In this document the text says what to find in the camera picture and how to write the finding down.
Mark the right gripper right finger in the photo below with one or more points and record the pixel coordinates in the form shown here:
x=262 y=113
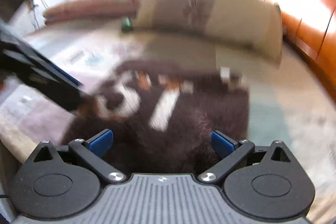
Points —
x=232 y=154

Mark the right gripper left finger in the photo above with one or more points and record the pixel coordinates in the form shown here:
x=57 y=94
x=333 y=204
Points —
x=91 y=151

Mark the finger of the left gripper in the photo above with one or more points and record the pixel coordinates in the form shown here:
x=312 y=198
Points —
x=49 y=67

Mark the dark brown knit sweater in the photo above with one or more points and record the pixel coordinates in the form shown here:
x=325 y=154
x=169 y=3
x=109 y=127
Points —
x=162 y=115

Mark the patchwork pastel bed sheet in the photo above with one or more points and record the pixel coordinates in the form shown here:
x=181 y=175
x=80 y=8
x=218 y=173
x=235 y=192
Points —
x=288 y=178

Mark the green glass bottle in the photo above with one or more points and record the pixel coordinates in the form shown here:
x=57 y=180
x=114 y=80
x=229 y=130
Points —
x=127 y=25

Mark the folded pink floral quilt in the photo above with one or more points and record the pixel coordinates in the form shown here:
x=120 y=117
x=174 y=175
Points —
x=79 y=9

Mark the floral beige pillow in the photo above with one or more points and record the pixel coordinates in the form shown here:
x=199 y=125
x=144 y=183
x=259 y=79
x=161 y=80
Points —
x=252 y=24

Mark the orange wooden headboard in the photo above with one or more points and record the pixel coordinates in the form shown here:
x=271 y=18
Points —
x=310 y=29

